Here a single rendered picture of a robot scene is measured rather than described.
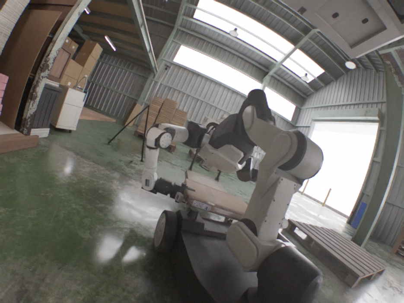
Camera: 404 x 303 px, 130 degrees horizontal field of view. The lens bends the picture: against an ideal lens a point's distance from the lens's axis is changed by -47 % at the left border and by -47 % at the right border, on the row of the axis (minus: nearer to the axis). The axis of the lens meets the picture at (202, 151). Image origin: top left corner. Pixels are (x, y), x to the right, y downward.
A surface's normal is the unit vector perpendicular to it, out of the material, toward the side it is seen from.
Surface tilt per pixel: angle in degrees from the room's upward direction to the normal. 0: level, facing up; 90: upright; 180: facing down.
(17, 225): 0
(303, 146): 79
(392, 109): 90
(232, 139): 94
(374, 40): 167
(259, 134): 92
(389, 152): 90
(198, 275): 0
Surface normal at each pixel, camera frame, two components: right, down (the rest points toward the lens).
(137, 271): 0.39, -0.92
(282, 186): 0.32, 0.07
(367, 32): -0.34, 0.92
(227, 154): -0.32, 0.72
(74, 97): 0.90, 0.40
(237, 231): -0.88, -0.35
